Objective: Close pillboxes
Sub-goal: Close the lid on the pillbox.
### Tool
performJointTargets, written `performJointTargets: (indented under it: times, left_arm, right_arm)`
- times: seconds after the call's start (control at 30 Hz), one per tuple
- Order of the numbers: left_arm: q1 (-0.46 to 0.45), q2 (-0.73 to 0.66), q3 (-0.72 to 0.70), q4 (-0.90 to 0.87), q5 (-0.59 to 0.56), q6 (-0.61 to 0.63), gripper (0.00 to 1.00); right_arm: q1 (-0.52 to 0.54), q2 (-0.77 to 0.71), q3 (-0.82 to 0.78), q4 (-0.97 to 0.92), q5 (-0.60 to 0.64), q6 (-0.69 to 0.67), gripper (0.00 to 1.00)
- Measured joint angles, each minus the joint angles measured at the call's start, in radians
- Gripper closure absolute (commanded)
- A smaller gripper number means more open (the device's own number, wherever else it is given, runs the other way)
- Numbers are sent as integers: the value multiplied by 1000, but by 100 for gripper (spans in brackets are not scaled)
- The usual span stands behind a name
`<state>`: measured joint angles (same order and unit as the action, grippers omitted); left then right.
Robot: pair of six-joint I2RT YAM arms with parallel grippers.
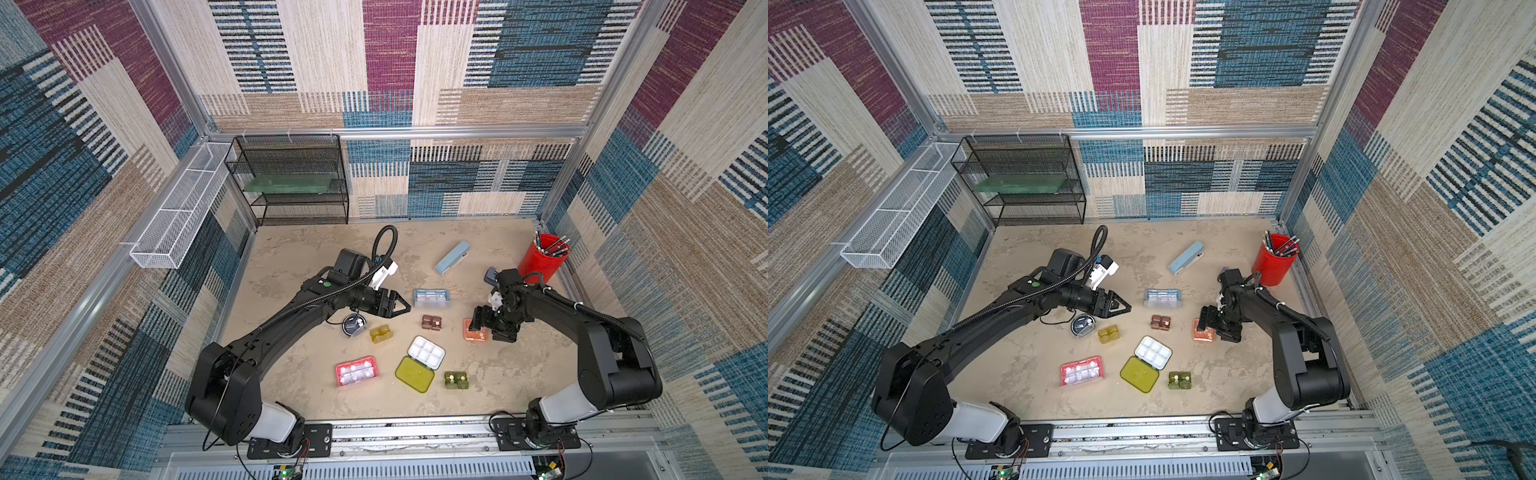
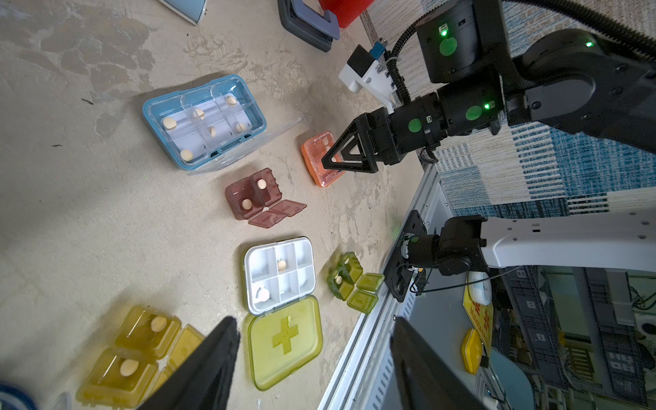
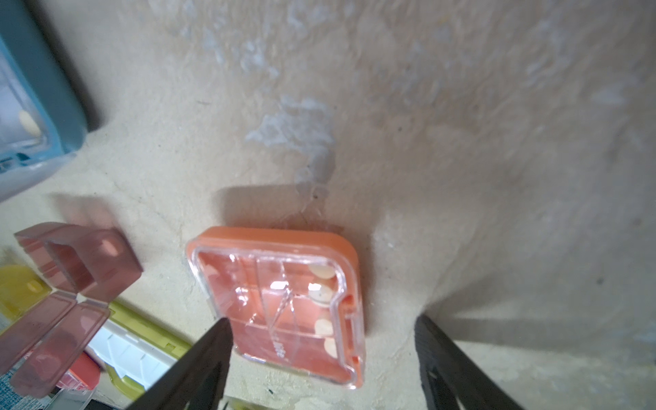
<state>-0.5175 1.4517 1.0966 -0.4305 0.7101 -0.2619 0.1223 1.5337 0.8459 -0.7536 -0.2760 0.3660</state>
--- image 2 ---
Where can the maroon two-compartment pillbox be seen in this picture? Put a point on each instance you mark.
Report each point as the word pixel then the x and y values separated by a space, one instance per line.
pixel 259 200

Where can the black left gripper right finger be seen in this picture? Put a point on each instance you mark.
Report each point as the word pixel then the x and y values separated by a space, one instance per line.
pixel 424 380

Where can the small green two-compartment pillbox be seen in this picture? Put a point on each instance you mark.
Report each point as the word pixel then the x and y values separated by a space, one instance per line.
pixel 350 283

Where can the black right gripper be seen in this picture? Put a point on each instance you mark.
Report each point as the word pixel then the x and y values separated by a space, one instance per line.
pixel 386 137

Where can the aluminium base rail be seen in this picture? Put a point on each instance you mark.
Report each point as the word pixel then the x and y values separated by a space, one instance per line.
pixel 365 369

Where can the orange pillbox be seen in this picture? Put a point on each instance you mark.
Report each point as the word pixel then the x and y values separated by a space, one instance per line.
pixel 313 150

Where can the light blue stapler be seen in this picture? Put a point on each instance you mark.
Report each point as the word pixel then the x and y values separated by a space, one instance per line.
pixel 191 11

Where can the blue six-compartment pillbox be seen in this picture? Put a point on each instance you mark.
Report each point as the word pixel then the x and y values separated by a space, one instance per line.
pixel 210 127

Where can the round dark blue pillbox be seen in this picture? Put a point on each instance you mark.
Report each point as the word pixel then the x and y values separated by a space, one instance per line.
pixel 12 398

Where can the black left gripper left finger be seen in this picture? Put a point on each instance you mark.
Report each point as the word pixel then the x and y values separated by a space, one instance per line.
pixel 204 380

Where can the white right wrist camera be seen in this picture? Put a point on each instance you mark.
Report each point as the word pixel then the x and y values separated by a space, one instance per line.
pixel 363 71

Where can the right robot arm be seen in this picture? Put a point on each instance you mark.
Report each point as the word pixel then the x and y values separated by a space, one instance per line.
pixel 566 128

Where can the yellow two-compartment pillbox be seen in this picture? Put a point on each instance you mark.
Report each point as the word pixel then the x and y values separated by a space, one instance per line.
pixel 148 348

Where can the white pillbox with green lid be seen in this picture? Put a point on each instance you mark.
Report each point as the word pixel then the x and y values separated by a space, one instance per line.
pixel 283 330

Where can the red pen cup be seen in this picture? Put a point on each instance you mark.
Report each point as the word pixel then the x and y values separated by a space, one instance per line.
pixel 346 11

